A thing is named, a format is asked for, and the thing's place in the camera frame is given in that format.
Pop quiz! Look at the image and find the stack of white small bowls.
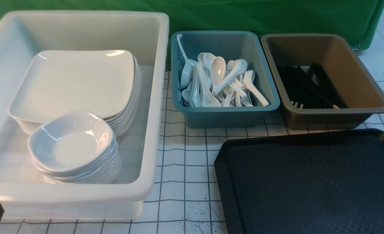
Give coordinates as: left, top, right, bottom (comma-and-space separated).
27, 110, 122, 184

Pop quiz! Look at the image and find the pile of black chopsticks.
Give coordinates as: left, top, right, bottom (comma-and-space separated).
277, 63, 347, 109

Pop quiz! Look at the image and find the teal plastic bin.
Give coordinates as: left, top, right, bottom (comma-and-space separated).
171, 31, 280, 128

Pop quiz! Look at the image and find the stack of white square plates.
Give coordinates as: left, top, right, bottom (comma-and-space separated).
8, 50, 142, 137

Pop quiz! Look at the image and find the pile of white soup spoons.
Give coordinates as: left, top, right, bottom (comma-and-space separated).
176, 34, 270, 108

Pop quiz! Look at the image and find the green cloth backdrop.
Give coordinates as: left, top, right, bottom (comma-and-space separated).
0, 0, 384, 50

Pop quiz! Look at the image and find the brown plastic bin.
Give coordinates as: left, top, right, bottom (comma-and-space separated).
261, 33, 384, 130

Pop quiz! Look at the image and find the large white plastic tub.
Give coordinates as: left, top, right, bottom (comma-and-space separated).
0, 10, 169, 220

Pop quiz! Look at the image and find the black serving tray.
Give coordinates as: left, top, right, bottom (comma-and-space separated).
214, 129, 384, 234

